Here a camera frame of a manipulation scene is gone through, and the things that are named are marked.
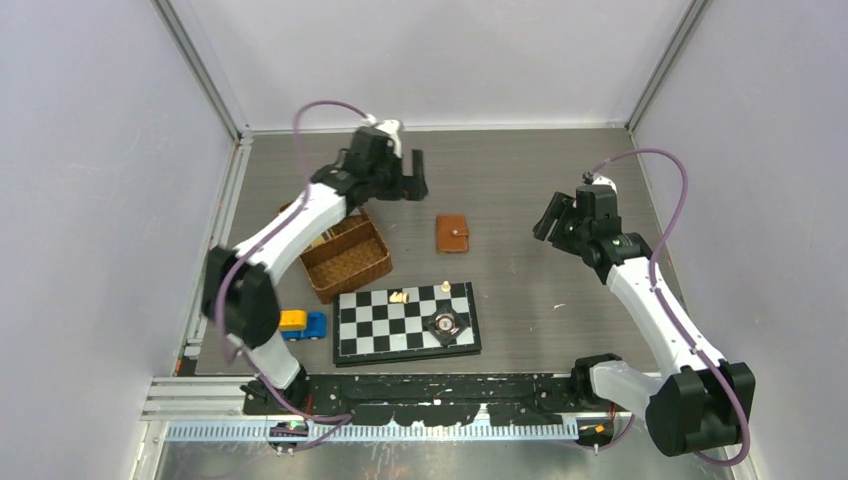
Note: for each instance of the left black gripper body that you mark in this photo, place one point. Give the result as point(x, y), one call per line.
point(386, 180)

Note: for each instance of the brown leather card holder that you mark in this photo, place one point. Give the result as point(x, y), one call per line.
point(452, 234)

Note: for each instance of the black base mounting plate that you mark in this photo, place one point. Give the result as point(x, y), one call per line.
point(431, 400)

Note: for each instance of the black red round object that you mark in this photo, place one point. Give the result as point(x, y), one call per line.
point(446, 325)

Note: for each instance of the black white chessboard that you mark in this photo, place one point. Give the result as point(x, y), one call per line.
point(368, 330)

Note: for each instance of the blue yellow toy truck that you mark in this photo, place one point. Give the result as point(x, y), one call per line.
point(296, 325)

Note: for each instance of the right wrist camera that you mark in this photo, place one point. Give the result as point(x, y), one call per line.
point(590, 178)

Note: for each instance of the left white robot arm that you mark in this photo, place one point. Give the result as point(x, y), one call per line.
point(239, 285)

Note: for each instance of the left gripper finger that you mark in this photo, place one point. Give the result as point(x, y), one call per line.
point(399, 191)
point(416, 182)

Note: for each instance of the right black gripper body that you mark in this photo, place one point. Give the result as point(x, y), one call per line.
point(569, 235)

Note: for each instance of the brown woven basket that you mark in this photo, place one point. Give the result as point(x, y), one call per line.
point(346, 257)

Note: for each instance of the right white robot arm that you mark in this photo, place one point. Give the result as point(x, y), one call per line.
point(699, 401)

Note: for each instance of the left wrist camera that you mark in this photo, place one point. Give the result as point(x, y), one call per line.
point(391, 127)

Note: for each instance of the fallen cream chess piece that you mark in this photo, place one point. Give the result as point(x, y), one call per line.
point(398, 297)

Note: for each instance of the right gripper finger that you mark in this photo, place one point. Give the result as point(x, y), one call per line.
point(558, 205)
point(548, 227)

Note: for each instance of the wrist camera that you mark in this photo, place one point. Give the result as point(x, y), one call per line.
point(391, 127)
point(590, 178)

